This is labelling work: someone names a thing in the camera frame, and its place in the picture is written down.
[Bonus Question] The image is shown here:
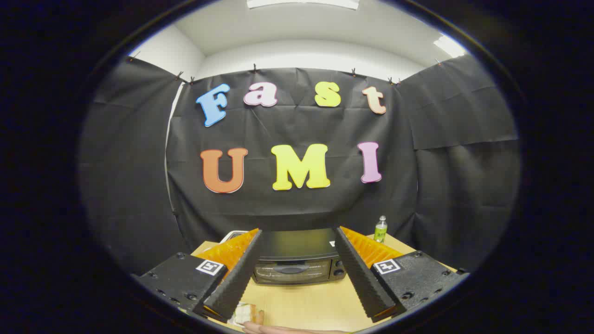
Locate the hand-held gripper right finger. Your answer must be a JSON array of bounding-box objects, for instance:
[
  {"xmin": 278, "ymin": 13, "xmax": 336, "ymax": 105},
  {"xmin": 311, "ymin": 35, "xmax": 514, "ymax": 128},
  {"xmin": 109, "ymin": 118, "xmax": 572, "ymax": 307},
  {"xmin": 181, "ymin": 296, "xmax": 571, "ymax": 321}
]
[{"xmin": 333, "ymin": 226, "xmax": 469, "ymax": 323}]

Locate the ceiling light panel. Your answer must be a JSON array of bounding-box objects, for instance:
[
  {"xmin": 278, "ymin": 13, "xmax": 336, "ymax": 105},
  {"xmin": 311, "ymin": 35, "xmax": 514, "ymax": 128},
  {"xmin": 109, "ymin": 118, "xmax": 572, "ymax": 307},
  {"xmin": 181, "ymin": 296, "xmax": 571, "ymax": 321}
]
[
  {"xmin": 433, "ymin": 35, "xmax": 467, "ymax": 58},
  {"xmin": 246, "ymin": 0, "xmax": 360, "ymax": 11}
]

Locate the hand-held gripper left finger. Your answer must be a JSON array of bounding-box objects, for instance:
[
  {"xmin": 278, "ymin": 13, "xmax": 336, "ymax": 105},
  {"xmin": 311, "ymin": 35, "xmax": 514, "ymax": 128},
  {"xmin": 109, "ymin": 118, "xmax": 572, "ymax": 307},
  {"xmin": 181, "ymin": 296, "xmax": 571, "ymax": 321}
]
[{"xmin": 137, "ymin": 227, "xmax": 263, "ymax": 324}]

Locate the white slot toaster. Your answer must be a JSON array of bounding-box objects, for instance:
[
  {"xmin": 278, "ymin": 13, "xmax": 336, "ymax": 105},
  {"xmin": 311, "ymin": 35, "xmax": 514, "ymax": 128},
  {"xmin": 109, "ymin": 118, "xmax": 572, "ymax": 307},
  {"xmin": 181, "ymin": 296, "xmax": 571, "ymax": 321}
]
[{"xmin": 220, "ymin": 230, "xmax": 249, "ymax": 244}]

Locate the black toaster oven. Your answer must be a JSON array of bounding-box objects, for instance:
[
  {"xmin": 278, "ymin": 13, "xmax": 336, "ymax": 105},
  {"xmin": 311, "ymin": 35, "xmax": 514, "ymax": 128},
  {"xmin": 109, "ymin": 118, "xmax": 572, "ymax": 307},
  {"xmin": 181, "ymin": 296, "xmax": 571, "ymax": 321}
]
[{"xmin": 253, "ymin": 228, "xmax": 348, "ymax": 285}]

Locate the toasted bread lettuce sandwich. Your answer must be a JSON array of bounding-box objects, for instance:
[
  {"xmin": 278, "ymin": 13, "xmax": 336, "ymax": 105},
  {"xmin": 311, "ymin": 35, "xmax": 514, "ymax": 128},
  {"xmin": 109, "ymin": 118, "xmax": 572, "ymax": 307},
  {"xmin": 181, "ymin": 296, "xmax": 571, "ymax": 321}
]
[{"xmin": 232, "ymin": 303, "xmax": 265, "ymax": 328}]

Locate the black backdrop cloth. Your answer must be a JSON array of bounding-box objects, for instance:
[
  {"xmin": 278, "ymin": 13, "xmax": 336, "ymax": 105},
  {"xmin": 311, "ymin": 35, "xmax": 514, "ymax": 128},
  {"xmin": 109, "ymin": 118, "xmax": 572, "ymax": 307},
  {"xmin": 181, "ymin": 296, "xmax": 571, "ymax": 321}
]
[{"xmin": 78, "ymin": 55, "xmax": 521, "ymax": 274}]

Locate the green drink bottle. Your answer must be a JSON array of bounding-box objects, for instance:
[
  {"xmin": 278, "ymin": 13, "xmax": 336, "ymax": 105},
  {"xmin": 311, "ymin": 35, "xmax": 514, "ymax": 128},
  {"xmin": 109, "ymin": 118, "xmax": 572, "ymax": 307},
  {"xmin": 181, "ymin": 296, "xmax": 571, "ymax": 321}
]
[{"xmin": 374, "ymin": 215, "xmax": 388, "ymax": 244}]

